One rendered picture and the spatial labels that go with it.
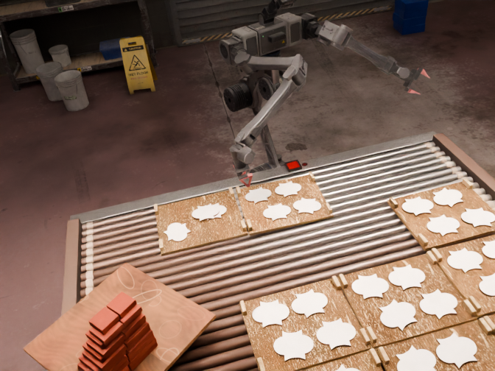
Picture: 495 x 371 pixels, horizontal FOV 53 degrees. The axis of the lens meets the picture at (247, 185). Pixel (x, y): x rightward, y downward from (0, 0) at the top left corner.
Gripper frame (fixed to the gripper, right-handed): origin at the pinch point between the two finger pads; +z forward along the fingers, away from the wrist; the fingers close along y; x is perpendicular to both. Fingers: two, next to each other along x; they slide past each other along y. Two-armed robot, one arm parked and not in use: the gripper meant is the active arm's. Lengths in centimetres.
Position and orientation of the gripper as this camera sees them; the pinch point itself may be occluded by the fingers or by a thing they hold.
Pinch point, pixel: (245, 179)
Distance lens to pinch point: 242.5
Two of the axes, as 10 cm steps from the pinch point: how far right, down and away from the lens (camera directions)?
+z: 2.5, 7.6, 6.0
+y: -2.4, -5.5, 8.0
